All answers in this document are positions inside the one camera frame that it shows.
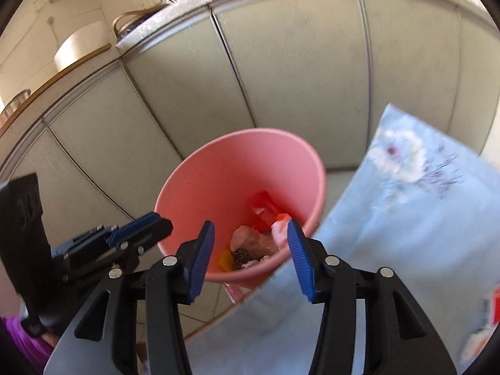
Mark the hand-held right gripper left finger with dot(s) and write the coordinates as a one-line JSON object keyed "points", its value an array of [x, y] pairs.
{"points": [[201, 261]]}

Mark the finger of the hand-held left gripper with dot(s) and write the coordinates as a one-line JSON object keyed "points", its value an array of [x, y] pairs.
{"points": [[140, 228], [82, 244]]}

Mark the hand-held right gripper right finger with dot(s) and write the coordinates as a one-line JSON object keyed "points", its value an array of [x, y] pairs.
{"points": [[300, 261]]}

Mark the white tissue ball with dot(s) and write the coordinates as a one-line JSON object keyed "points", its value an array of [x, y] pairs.
{"points": [[250, 242]]}

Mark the pink plastic bin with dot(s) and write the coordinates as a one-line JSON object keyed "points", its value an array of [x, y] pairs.
{"points": [[234, 164]]}

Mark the light blue floral cloth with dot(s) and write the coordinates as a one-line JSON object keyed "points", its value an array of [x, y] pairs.
{"points": [[390, 261]]}

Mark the clear glass jar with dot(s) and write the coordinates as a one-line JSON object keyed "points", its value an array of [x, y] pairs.
{"points": [[15, 105]]}

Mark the white round container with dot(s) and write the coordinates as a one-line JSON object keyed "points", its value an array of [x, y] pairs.
{"points": [[80, 49]]}

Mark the grey kitchen cabinet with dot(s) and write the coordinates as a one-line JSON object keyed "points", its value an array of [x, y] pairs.
{"points": [[293, 66]]}

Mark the small red box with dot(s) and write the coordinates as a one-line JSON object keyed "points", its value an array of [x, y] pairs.
{"points": [[494, 308]]}

